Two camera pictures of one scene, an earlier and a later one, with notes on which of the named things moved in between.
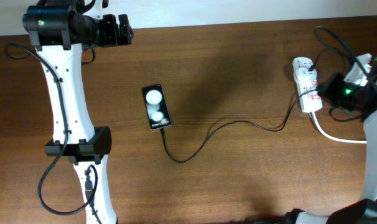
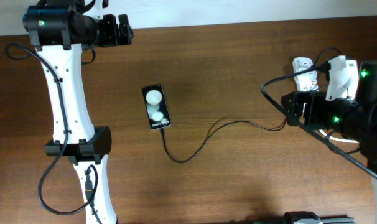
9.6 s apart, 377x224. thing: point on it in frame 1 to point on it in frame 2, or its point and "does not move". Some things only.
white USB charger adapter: x=303 y=75 does not move
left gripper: x=116 y=38 does not move
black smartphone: x=157 y=106 does not move
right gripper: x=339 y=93 to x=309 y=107
